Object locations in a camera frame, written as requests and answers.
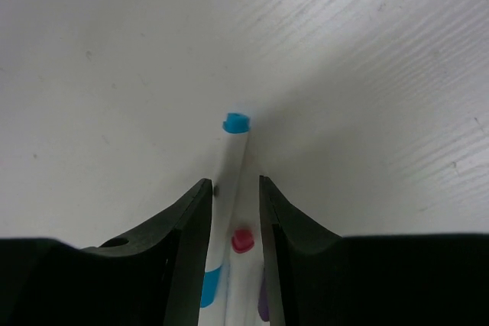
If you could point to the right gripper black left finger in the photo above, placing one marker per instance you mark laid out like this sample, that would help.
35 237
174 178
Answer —
149 275

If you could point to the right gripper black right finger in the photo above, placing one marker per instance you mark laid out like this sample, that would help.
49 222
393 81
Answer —
316 277

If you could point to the purple capped white pen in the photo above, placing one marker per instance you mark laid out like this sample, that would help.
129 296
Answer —
262 305

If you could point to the pink capped white pen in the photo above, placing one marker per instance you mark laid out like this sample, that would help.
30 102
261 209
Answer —
244 279

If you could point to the blue capped white pen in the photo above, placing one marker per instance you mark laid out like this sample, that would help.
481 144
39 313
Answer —
232 144

